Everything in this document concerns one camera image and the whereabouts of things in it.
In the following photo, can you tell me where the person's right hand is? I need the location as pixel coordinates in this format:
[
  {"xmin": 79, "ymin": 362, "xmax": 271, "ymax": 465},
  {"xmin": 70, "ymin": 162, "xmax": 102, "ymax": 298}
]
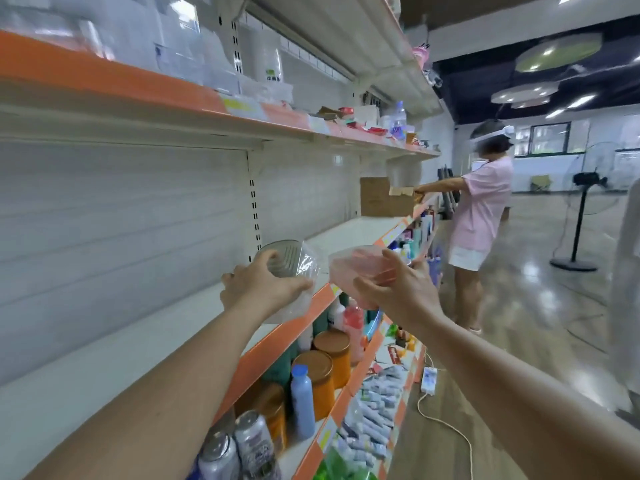
[{"xmin": 352, "ymin": 247, "xmax": 446, "ymax": 331}]

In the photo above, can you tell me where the person's left hand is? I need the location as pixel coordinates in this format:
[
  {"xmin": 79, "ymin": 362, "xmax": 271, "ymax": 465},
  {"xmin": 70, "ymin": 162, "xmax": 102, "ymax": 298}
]
[{"xmin": 220, "ymin": 249, "xmax": 316, "ymax": 324}]

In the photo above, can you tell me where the grey soap dish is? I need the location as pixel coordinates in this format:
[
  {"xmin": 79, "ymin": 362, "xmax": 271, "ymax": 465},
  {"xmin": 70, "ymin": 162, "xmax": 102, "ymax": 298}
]
[{"xmin": 255, "ymin": 237, "xmax": 321, "ymax": 326}]

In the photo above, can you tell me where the pink soap dish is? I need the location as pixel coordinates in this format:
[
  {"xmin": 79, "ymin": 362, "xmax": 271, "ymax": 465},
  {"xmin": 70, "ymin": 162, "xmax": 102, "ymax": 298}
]
[{"xmin": 328, "ymin": 245, "xmax": 401, "ymax": 296}]

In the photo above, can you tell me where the orange metal store shelving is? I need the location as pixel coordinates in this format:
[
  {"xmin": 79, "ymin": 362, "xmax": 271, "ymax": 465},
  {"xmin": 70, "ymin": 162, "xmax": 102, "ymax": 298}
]
[{"xmin": 0, "ymin": 0, "xmax": 446, "ymax": 480}]

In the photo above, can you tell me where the person's left forearm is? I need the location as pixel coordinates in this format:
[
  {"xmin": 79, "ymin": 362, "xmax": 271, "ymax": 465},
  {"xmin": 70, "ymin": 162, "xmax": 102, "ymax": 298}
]
[{"xmin": 30, "ymin": 305, "xmax": 276, "ymax": 480}]

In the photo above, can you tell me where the person's right forearm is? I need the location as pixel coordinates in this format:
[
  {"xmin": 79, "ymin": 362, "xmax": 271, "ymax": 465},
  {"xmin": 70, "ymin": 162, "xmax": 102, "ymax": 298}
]
[{"xmin": 405, "ymin": 307, "xmax": 640, "ymax": 480}]

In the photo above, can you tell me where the brown cardboard box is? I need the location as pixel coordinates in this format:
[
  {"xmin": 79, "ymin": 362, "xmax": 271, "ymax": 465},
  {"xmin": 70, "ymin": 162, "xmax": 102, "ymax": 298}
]
[{"xmin": 360, "ymin": 177, "xmax": 416, "ymax": 218}]

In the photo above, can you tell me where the row of assorted bottles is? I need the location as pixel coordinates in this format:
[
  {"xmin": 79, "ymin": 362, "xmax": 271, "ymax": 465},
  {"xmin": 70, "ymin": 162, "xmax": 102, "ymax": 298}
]
[{"xmin": 385, "ymin": 209, "xmax": 443, "ymax": 291}]

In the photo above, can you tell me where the pink plastic bottle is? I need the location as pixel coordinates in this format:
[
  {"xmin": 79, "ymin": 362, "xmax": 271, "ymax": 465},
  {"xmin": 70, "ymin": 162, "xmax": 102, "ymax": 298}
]
[{"xmin": 343, "ymin": 297, "xmax": 366, "ymax": 366}]

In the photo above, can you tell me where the brown can orange lid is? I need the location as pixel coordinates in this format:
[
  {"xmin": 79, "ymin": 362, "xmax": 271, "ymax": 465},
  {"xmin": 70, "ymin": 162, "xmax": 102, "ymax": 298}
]
[
  {"xmin": 313, "ymin": 327, "xmax": 353, "ymax": 389},
  {"xmin": 293, "ymin": 349, "xmax": 336, "ymax": 421},
  {"xmin": 245, "ymin": 383, "xmax": 289, "ymax": 454}
]

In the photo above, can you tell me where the blue plastic bottle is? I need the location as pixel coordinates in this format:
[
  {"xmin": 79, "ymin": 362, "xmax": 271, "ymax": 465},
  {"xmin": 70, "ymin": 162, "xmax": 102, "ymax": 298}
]
[{"xmin": 290, "ymin": 365, "xmax": 317, "ymax": 441}]

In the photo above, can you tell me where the clear bottle blue cap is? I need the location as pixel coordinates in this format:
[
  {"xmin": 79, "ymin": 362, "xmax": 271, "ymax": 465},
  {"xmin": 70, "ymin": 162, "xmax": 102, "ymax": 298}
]
[{"xmin": 390, "ymin": 99, "xmax": 408, "ymax": 144}]

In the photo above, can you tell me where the black standing fan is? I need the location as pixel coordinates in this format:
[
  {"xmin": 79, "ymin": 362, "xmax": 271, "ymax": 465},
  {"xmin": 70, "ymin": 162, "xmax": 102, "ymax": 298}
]
[{"xmin": 550, "ymin": 143, "xmax": 629, "ymax": 274}]

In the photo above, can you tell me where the dark framed window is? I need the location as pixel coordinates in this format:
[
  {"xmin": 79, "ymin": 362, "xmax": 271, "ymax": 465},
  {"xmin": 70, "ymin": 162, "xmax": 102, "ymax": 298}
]
[{"xmin": 528, "ymin": 121, "xmax": 571, "ymax": 158}]

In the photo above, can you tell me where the clear plastic bag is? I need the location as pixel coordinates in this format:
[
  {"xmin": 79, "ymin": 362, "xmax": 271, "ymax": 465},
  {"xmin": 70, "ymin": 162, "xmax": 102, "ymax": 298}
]
[{"xmin": 198, "ymin": 29, "xmax": 251, "ymax": 96}]

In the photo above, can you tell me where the wrapped cup stack green label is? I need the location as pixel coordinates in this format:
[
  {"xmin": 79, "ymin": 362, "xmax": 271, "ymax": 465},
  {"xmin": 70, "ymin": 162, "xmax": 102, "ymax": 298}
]
[{"xmin": 250, "ymin": 29, "xmax": 286, "ymax": 86}]

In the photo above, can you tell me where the round ceiling light panel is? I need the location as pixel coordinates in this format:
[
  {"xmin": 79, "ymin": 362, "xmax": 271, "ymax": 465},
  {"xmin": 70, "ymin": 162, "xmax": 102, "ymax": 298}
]
[
  {"xmin": 515, "ymin": 33, "xmax": 604, "ymax": 74},
  {"xmin": 490, "ymin": 79, "xmax": 561, "ymax": 108}
]

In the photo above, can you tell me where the ceiling light strip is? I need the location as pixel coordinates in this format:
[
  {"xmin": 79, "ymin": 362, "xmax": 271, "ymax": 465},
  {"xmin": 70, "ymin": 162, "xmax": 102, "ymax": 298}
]
[{"xmin": 565, "ymin": 91, "xmax": 601, "ymax": 111}]

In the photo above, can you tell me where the clear acrylic tray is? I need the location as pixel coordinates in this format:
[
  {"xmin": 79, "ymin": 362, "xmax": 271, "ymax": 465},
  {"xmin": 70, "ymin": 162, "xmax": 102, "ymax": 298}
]
[{"xmin": 0, "ymin": 3, "xmax": 109, "ymax": 56}]

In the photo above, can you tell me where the white power cable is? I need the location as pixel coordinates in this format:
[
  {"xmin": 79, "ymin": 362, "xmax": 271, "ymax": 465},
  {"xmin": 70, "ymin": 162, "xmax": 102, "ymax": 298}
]
[{"xmin": 415, "ymin": 393, "xmax": 477, "ymax": 480}]

